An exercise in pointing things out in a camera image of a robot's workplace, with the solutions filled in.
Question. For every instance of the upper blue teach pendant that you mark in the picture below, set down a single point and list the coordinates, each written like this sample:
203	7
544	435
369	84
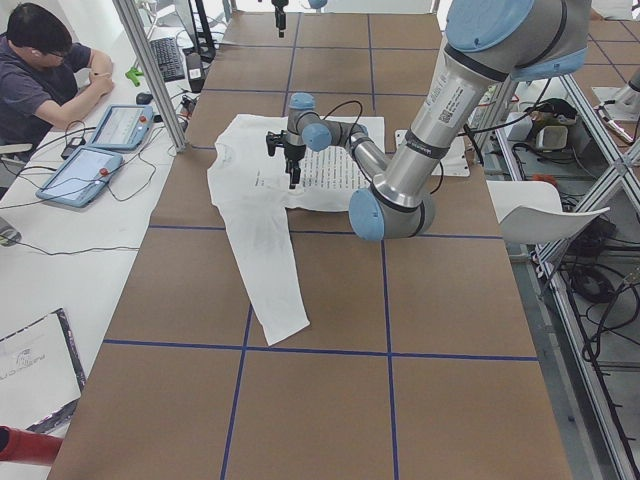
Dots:
122	127

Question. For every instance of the black computer keyboard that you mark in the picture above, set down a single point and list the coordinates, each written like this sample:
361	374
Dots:
168	58

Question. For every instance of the white plastic chair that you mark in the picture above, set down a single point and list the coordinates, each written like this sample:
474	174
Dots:
530	212

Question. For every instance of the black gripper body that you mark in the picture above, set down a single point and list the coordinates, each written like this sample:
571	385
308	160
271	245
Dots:
291	163
278	11

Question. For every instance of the lower blue teach pendant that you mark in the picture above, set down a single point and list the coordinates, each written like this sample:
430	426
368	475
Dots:
81	177

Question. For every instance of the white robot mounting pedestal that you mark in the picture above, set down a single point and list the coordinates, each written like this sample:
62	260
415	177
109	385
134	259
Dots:
454	163

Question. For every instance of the aluminium frame post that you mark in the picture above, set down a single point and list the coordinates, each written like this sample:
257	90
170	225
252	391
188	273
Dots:
133	26

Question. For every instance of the black computer mouse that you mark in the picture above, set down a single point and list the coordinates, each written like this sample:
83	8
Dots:
143	98

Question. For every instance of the seated person in dark shirt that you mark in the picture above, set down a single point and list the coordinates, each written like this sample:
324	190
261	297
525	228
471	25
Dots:
47	80

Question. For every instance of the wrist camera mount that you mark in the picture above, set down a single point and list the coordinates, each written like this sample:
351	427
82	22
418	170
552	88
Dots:
275	141

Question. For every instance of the red object at edge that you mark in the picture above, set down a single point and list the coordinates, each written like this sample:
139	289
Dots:
26	447

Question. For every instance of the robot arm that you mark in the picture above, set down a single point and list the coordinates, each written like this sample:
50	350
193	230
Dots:
314	4
487	42

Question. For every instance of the blue teach pendant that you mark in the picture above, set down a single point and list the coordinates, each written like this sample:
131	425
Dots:
81	177
122	127

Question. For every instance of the white long-sleeve printed shirt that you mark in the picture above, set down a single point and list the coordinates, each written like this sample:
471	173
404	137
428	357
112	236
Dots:
251	191

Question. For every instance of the green plastic object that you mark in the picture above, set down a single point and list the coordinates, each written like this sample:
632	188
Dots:
134	75

